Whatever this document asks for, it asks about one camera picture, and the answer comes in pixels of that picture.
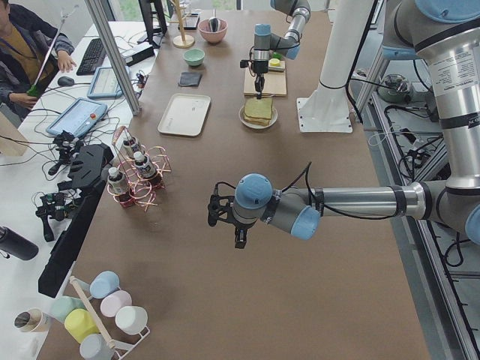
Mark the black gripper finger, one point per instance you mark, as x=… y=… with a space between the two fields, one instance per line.
x=259 y=86
x=240 y=239

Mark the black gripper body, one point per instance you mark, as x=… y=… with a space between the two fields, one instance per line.
x=240 y=226
x=259 y=68

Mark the white round plate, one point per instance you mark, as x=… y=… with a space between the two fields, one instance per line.
x=274 y=118

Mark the cream rectangular tray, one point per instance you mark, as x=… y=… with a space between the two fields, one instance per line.
x=184 y=115

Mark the half lemon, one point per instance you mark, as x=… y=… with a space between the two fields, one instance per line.
x=274 y=63

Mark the wooden cutting board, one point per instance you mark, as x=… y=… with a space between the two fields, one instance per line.
x=275 y=81

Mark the metal scoop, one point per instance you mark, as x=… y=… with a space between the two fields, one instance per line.
x=214 y=24

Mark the green bowl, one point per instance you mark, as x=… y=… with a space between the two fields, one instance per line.
x=194 y=57

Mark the grey folded cloth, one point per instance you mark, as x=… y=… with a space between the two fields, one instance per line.
x=190 y=79

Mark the wooden mug tree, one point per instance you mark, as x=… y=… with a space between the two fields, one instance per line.
x=182 y=41

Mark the drink bottle two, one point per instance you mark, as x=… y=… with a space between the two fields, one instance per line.
x=144 y=166

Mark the drink bottle three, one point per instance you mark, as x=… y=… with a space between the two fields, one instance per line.
x=116 y=180

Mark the drink bottle one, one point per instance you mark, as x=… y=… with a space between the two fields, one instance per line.
x=131 y=145

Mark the blue cup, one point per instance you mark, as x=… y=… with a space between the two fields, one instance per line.
x=105 y=283

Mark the white cup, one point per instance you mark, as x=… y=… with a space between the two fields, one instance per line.
x=131 y=319

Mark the pink cup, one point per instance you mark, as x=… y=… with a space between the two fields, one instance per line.
x=112 y=303

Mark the blue teach pendant far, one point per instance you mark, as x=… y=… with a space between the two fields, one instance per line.
x=104 y=85

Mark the blue teach pendant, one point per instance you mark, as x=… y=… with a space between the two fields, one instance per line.
x=79 y=118
x=104 y=85

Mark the black keyboard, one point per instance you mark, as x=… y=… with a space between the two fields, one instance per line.
x=92 y=59

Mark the blue teach pendant near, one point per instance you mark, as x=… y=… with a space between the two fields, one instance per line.
x=79 y=118

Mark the white cup rack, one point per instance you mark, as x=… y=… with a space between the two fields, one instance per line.
x=122 y=344

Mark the yellow cup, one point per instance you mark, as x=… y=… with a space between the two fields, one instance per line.
x=79 y=324

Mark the grey cup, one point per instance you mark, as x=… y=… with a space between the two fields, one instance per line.
x=94 y=347

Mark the green cup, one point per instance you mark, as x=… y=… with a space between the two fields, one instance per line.
x=63 y=306

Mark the black computer mouse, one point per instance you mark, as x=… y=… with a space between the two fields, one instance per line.
x=65 y=81

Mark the black water bottle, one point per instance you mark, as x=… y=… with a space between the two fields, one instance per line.
x=16 y=245

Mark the beige tumbler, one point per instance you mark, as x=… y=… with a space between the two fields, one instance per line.
x=32 y=320

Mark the person in dark jacket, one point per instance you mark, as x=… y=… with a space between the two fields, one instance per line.
x=32 y=53

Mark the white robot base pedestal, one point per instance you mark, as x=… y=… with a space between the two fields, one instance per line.
x=327 y=108

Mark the copper wire bottle rack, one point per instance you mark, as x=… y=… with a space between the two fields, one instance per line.
x=138 y=191

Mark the black stand bracket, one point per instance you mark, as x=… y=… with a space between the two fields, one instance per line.
x=88 y=174

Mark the aluminium frame post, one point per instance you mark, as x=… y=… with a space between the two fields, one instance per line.
x=101 y=23

